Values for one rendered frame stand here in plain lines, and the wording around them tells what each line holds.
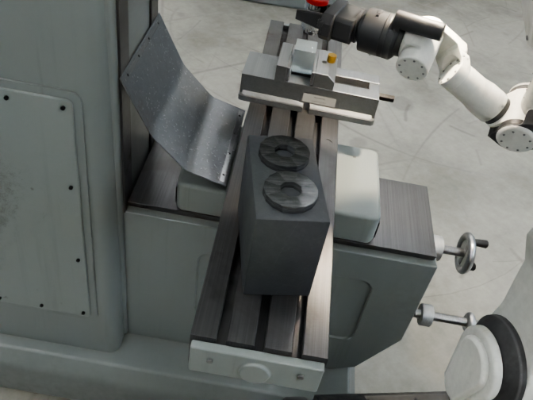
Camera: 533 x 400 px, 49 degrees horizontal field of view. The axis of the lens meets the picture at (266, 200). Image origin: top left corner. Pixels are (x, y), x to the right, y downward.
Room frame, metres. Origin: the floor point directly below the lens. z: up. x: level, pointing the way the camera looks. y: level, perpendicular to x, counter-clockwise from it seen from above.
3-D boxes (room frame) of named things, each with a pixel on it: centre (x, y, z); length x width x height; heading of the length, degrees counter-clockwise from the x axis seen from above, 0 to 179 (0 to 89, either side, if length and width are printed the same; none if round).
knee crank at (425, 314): (1.04, -0.56, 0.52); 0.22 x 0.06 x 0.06; 90
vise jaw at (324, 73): (1.34, -0.08, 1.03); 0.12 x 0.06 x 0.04; 178
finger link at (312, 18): (1.15, -0.02, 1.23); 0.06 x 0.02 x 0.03; 72
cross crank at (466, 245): (1.18, -0.53, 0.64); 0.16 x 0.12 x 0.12; 90
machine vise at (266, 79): (1.34, -0.06, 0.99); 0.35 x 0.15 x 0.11; 88
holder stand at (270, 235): (0.78, -0.03, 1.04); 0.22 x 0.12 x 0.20; 11
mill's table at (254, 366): (1.16, -0.03, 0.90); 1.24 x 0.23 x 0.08; 0
